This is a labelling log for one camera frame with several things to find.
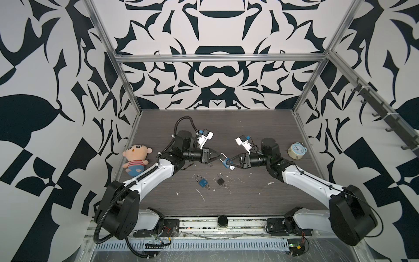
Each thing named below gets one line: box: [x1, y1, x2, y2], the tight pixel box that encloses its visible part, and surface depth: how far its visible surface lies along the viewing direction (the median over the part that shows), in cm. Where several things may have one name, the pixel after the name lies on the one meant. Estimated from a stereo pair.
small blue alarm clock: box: [286, 141, 308, 160], surface depth 98 cm
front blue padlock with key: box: [195, 174, 211, 191], surface depth 90 cm
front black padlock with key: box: [216, 172, 225, 186], surface depth 91 cm
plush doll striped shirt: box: [122, 144, 153, 177], surface depth 91 cm
